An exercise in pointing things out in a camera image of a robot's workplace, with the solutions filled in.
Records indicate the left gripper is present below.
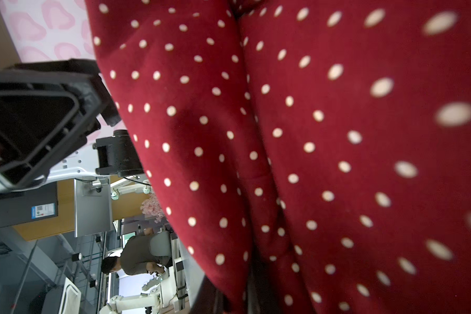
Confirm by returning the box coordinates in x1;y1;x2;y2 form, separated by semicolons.
0;59;121;192

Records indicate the red polka dot skirt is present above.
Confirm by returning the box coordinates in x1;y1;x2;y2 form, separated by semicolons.
86;1;471;313

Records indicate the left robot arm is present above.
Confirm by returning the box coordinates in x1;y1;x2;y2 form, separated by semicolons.
0;59;143;193

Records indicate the person in background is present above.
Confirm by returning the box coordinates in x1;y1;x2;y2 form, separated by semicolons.
101;228;173;276

